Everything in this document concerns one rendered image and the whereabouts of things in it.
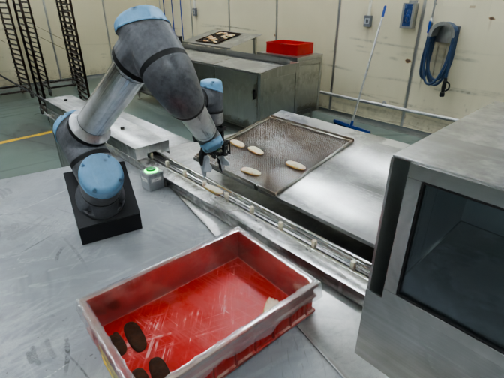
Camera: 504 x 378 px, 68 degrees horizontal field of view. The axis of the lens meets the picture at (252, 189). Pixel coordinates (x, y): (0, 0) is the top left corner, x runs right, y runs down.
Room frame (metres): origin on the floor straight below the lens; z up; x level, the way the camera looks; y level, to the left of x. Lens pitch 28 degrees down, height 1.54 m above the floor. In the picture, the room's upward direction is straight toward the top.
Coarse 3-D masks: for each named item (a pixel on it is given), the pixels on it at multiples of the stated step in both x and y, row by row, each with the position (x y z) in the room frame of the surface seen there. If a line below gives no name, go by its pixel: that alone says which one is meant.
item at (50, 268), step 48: (0, 192) 1.35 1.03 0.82; (48, 192) 1.35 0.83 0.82; (144, 192) 1.35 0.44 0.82; (0, 240) 1.01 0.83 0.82; (48, 240) 1.01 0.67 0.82; (144, 240) 1.01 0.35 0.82; (192, 240) 1.01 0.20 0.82; (0, 288) 0.79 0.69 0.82; (48, 288) 0.79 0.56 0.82; (96, 288) 0.79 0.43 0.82; (0, 336) 0.62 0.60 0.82; (48, 336) 0.62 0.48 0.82; (288, 336) 0.62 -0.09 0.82
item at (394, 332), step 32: (448, 128) 0.71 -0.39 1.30; (480, 128) 0.71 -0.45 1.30; (416, 160) 0.55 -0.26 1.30; (448, 160) 0.55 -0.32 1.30; (480, 160) 0.55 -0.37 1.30; (416, 192) 0.54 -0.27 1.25; (448, 192) 0.50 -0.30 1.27; (480, 192) 0.47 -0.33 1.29; (384, 224) 0.58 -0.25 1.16; (384, 256) 0.60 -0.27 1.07; (384, 288) 0.55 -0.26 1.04; (384, 320) 0.54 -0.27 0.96; (416, 320) 0.50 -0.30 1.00; (448, 320) 0.47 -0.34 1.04; (384, 352) 0.53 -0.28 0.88; (416, 352) 0.49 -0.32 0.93; (448, 352) 0.45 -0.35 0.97; (480, 352) 0.42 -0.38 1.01
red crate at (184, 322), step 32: (192, 288) 0.78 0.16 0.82; (224, 288) 0.78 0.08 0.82; (256, 288) 0.78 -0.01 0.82; (128, 320) 0.67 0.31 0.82; (160, 320) 0.67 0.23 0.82; (192, 320) 0.67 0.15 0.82; (224, 320) 0.67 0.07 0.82; (288, 320) 0.64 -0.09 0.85; (128, 352) 0.58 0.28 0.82; (160, 352) 0.58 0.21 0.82; (192, 352) 0.58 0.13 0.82; (256, 352) 0.57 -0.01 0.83
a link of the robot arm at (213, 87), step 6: (210, 78) 1.32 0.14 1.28; (204, 84) 1.26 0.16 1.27; (210, 84) 1.26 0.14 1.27; (216, 84) 1.26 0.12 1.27; (210, 90) 1.26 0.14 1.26; (216, 90) 1.26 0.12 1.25; (222, 90) 1.29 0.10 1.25; (210, 96) 1.25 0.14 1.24; (216, 96) 1.26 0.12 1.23; (222, 96) 1.29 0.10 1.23; (210, 102) 1.24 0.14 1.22; (216, 102) 1.26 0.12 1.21; (222, 102) 1.28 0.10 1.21; (210, 108) 1.26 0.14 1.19; (216, 108) 1.26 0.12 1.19; (222, 108) 1.28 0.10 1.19
